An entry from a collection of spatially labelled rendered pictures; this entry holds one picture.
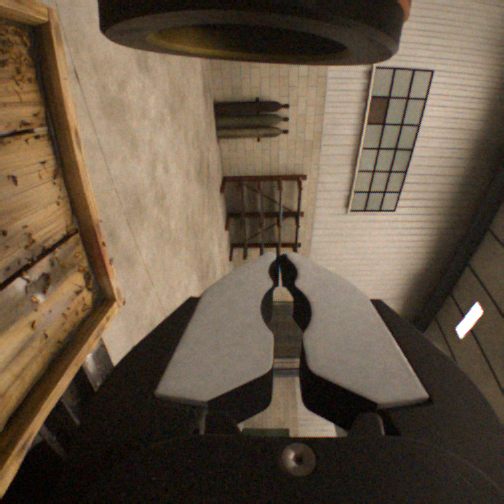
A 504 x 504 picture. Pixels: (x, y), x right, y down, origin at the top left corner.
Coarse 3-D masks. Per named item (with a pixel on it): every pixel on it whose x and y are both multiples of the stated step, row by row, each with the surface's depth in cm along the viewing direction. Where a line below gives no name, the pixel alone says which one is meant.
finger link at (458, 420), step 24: (384, 312) 9; (408, 336) 8; (408, 360) 7; (432, 360) 7; (432, 384) 6; (456, 384) 6; (408, 408) 6; (432, 408) 6; (456, 408) 6; (480, 408) 5; (408, 432) 5; (432, 432) 5; (456, 432) 5; (480, 432) 5; (480, 456) 5
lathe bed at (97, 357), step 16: (96, 352) 33; (80, 368) 30; (96, 368) 33; (112, 368) 36; (80, 384) 32; (64, 400) 26; (48, 416) 26; (64, 416) 27; (80, 416) 32; (48, 432) 26; (64, 432) 28; (32, 448) 27; (48, 448) 27; (64, 448) 28; (32, 464) 35; (48, 464) 29; (64, 464) 28; (16, 480) 31; (32, 480) 33; (48, 480) 33; (16, 496) 30; (32, 496) 33; (48, 496) 33
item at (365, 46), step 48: (144, 0) 4; (192, 0) 4; (240, 0) 4; (288, 0) 4; (336, 0) 4; (384, 0) 4; (144, 48) 8; (192, 48) 8; (240, 48) 9; (288, 48) 9; (336, 48) 7; (384, 48) 5
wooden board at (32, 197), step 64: (0, 0) 14; (64, 64) 21; (0, 128) 18; (64, 128) 23; (0, 192) 18; (64, 192) 25; (0, 256) 18; (64, 256) 25; (0, 320) 18; (64, 320) 25; (0, 384) 17; (64, 384) 22; (0, 448) 16
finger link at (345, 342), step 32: (288, 256) 12; (288, 288) 12; (320, 288) 10; (352, 288) 10; (320, 320) 8; (352, 320) 8; (320, 352) 7; (352, 352) 7; (384, 352) 7; (320, 384) 7; (352, 384) 6; (384, 384) 6; (416, 384) 6; (320, 416) 7; (352, 416) 6
